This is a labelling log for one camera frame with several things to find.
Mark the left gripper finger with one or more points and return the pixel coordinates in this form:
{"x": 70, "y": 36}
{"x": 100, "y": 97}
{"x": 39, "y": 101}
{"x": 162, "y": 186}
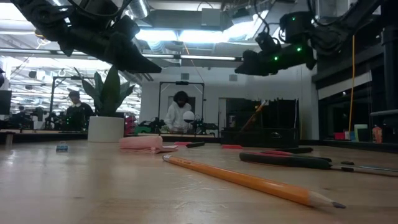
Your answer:
{"x": 133, "y": 60}

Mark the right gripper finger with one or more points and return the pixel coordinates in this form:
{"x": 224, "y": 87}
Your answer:
{"x": 255, "y": 63}

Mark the red eraser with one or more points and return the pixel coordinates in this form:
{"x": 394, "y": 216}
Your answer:
{"x": 232, "y": 146}

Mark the pink eraser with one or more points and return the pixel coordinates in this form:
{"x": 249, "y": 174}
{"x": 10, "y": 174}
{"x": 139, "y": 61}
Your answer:
{"x": 182, "y": 143}

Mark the black pen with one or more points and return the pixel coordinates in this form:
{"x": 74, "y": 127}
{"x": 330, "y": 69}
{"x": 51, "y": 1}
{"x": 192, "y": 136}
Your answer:
{"x": 196, "y": 144}

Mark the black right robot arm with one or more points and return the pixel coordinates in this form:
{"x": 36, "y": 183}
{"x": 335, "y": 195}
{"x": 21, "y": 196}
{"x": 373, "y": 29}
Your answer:
{"x": 329, "y": 34}

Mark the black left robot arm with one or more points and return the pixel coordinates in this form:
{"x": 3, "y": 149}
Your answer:
{"x": 34, "y": 12}

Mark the linear ceiling light bar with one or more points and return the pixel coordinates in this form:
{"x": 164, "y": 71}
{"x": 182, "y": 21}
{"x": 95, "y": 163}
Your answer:
{"x": 205, "y": 57}

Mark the person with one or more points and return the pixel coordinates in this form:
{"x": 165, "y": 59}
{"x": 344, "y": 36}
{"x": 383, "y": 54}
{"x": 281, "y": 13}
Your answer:
{"x": 177, "y": 116}
{"x": 21, "y": 113}
{"x": 77, "y": 115}

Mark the snake plant in white pot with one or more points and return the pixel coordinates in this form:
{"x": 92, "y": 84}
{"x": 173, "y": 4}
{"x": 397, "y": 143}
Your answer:
{"x": 105, "y": 129}

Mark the pink sticky note pad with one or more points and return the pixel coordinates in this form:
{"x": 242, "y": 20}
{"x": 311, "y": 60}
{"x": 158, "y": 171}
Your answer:
{"x": 141, "y": 143}

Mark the red bin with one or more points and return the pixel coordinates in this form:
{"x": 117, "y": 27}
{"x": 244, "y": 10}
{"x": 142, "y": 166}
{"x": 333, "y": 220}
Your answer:
{"x": 339, "y": 136}

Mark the white blue box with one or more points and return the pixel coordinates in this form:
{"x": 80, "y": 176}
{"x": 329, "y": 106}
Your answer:
{"x": 352, "y": 136}

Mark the dark background monitor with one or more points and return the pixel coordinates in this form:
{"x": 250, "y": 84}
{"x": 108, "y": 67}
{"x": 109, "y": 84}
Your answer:
{"x": 5, "y": 102}

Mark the orange bottle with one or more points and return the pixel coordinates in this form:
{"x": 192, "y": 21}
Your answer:
{"x": 377, "y": 134}

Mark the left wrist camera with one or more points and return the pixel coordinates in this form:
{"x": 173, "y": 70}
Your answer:
{"x": 127, "y": 27}

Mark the black robot station frame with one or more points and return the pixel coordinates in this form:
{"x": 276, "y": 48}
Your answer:
{"x": 159, "y": 105}
{"x": 52, "y": 99}

